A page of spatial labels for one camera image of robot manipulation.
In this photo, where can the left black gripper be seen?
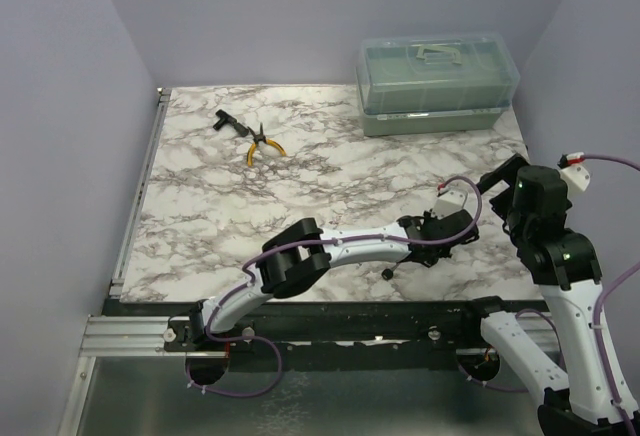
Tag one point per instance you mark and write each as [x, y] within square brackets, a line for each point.
[428, 217]

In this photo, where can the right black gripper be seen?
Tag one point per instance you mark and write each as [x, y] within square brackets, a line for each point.
[507, 171]

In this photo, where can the black headed key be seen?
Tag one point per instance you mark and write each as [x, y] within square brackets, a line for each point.
[388, 273]

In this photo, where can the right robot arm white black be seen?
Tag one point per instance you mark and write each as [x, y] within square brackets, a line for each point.
[588, 394]

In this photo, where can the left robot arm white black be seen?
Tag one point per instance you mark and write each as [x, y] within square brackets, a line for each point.
[294, 260]

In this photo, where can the clear lid grey toolbox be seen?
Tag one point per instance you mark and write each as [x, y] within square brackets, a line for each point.
[433, 84]

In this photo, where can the black T-shaped tool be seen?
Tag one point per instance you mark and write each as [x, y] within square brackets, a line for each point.
[225, 119]

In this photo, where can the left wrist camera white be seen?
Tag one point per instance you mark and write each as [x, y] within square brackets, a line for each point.
[449, 200]

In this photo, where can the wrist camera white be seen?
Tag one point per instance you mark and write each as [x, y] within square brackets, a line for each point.
[574, 173]
[449, 200]

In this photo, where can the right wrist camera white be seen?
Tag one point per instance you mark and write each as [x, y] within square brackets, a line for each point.
[574, 173]

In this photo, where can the black front mounting rail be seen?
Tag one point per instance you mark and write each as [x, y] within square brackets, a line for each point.
[332, 336]

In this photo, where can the yellow handled pliers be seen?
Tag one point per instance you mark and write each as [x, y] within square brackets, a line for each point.
[258, 139]

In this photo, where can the aluminium side rail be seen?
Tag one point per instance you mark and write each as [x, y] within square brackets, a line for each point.
[119, 272]

